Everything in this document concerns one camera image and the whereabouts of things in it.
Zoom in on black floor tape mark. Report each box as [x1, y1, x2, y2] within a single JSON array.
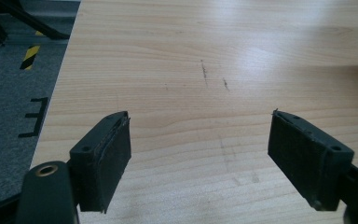
[[18, 96, 49, 139]]

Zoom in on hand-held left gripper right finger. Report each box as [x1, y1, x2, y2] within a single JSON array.
[[267, 108, 355, 212]]

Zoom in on yellow black striped floor tape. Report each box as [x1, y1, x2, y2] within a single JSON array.
[[19, 45, 41, 71]]

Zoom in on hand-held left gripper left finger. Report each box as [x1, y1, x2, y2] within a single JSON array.
[[69, 110, 132, 215]]

